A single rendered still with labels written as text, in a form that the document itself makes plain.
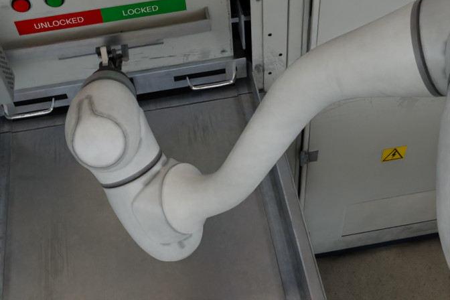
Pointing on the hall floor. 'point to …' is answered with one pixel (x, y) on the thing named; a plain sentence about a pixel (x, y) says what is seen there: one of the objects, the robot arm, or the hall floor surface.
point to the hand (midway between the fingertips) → (113, 62)
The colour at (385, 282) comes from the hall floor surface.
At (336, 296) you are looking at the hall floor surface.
